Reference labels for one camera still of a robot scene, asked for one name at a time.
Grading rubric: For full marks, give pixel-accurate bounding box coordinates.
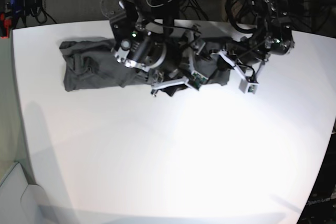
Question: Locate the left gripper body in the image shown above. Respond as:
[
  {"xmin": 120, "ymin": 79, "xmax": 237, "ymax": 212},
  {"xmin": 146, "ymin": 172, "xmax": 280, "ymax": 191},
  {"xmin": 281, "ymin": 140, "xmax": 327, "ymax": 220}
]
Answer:
[{"xmin": 228, "ymin": 31, "xmax": 295, "ymax": 66}]

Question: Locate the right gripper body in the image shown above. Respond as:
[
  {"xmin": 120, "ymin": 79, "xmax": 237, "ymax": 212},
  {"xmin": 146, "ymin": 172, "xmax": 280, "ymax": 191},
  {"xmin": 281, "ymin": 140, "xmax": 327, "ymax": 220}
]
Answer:
[{"xmin": 111, "ymin": 31, "xmax": 189, "ymax": 80}]

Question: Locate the dark grey t-shirt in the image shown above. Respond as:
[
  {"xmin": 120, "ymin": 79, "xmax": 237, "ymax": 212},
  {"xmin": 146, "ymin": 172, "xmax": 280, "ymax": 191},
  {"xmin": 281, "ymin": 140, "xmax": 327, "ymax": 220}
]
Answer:
[{"xmin": 59, "ymin": 39, "xmax": 230, "ymax": 92}]

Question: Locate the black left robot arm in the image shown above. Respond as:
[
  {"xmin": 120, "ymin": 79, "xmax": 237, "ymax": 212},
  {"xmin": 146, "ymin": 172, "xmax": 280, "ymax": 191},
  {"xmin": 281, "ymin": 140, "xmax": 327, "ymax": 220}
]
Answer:
[{"xmin": 225, "ymin": 0, "xmax": 295, "ymax": 65}]

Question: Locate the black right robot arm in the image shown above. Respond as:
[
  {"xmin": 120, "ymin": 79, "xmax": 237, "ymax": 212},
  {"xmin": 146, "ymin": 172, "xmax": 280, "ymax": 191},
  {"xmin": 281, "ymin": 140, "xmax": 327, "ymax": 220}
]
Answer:
[{"xmin": 101, "ymin": 0, "xmax": 196, "ymax": 88}]

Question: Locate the red clamp tool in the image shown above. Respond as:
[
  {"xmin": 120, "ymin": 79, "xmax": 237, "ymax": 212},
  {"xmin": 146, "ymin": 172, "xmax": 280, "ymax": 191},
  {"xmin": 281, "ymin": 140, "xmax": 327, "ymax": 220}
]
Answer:
[{"xmin": 1, "ymin": 12, "xmax": 12, "ymax": 39}]

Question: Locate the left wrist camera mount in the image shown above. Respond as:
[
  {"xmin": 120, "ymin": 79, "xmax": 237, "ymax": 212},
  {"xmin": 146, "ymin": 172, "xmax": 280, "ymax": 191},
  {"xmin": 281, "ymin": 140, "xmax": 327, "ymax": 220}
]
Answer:
[{"xmin": 211, "ymin": 50, "xmax": 266, "ymax": 94}]

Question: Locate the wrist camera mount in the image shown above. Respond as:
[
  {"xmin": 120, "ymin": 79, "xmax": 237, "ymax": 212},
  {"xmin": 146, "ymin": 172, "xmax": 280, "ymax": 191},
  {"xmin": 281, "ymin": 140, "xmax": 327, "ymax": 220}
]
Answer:
[
  {"xmin": 211, "ymin": 50, "xmax": 266, "ymax": 94},
  {"xmin": 151, "ymin": 30, "xmax": 210, "ymax": 96}
]

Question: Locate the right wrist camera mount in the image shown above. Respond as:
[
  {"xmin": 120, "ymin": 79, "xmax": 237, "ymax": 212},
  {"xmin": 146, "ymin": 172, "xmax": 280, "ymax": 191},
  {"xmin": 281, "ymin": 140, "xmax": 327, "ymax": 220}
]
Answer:
[{"xmin": 151, "ymin": 30, "xmax": 210, "ymax": 96}]

